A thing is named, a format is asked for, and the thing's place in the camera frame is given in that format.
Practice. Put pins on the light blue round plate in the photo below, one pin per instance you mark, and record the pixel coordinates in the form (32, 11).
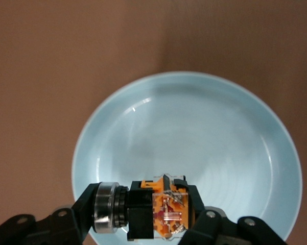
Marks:
(189, 127)

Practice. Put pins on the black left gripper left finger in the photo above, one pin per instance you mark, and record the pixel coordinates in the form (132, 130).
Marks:
(53, 227)

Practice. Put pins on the black and orange push-button switch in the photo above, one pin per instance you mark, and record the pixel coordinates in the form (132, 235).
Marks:
(140, 211)

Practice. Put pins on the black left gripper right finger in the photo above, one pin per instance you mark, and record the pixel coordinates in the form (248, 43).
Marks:
(219, 229)

